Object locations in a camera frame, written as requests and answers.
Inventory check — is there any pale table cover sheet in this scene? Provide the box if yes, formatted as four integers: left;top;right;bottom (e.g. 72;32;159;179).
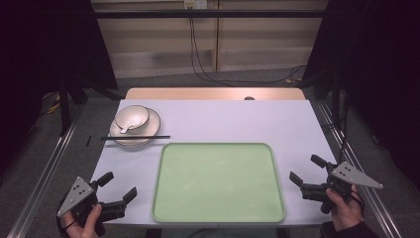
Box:
90;98;338;229

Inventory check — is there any white ceramic spoon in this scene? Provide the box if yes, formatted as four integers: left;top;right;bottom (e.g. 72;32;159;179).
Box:
119;120;142;135

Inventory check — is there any metal floor rail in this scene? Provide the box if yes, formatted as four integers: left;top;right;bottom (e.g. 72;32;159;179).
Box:
317;101;403;238
6;104;84;238

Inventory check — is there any black curtain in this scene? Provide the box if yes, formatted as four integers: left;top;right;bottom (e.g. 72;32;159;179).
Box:
0;0;119;181
301;0;420;191

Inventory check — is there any person's right hand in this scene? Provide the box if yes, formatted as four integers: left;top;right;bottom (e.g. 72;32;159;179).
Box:
325;184;365;233

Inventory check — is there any white wall socket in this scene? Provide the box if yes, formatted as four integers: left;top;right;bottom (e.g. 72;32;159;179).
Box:
184;0;209;10

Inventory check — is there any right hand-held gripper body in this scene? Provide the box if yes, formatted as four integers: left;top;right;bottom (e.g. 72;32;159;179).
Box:
299;161;384;215

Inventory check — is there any black stand pole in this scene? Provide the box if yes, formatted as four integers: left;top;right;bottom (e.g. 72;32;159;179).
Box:
58;77;71;136
331;72;342;127

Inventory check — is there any wooden table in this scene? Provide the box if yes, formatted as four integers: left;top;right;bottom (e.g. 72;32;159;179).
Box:
125;86;307;101

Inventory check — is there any person's left hand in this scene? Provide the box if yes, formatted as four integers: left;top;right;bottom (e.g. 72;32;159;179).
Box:
60;203;103;238

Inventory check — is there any black cable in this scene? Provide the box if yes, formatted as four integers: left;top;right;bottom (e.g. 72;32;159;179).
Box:
188;7;307;85

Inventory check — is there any white plate with dark rim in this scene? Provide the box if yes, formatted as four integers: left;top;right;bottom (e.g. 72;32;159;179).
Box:
109;106;162;148

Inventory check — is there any green tray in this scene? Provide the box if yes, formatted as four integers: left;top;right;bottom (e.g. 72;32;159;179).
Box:
151;142;287;224

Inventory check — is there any white bowl with dark rim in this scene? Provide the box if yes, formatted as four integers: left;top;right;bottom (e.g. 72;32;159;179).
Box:
114;104;151;131

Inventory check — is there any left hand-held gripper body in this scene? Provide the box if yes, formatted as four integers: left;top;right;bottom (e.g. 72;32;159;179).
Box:
57;177;129;238

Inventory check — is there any black horizontal frame bar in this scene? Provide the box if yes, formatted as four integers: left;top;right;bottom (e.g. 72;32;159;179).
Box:
93;9;329;20

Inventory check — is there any black chopstick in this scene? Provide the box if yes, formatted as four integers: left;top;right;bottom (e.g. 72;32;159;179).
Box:
100;135;171;142
100;134;171;140

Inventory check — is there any yellow cable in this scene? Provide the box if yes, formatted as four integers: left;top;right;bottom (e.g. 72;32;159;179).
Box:
45;94;62;115

